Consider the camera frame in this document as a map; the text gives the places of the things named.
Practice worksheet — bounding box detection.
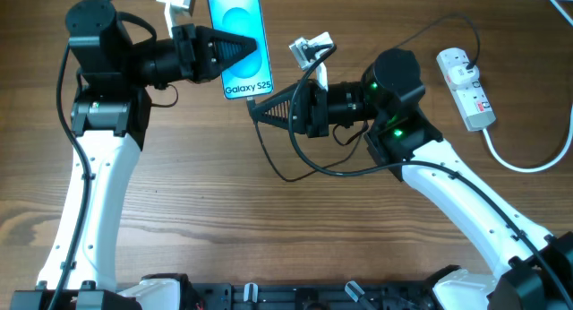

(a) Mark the right camera black cable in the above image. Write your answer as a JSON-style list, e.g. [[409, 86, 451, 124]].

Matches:
[[286, 42, 573, 302]]

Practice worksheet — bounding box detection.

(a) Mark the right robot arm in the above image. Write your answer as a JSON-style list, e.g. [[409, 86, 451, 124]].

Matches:
[[247, 48, 572, 309]]

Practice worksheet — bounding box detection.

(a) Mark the white charger plug adapter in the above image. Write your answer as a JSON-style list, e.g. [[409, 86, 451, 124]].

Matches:
[[446, 64, 480, 89]]

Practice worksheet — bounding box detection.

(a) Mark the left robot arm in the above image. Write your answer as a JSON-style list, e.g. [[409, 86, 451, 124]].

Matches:
[[11, 0, 257, 309]]

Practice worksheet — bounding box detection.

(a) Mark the white power strip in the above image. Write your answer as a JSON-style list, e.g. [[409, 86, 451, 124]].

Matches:
[[436, 47, 496, 132]]

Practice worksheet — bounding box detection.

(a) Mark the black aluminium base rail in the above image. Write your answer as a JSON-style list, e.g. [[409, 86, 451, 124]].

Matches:
[[184, 281, 441, 310]]

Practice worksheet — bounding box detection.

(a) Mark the black USB charging cable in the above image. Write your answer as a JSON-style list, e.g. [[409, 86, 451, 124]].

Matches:
[[244, 12, 482, 184]]

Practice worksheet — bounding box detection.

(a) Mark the blue Galaxy S25 smartphone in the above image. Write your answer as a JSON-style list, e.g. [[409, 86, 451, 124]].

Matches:
[[208, 0, 274, 99]]

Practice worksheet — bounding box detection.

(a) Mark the white power strip cord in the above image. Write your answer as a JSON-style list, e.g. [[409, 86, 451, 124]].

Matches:
[[481, 101, 573, 174]]

